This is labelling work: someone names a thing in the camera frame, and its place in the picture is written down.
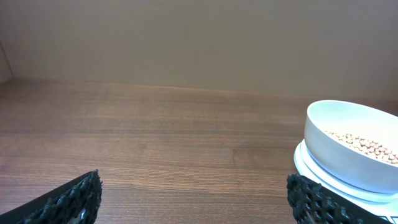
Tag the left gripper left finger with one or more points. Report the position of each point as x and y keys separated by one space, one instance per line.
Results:
x=77 y=201

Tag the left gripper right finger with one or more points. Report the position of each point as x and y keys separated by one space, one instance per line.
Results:
x=313 y=203

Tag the white digital kitchen scale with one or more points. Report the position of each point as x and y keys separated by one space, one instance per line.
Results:
x=382 y=205

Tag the white bowl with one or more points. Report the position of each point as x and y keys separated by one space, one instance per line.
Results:
x=343 y=162

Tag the dried soybeans in bowl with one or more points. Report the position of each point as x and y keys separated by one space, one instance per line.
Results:
x=365 y=146

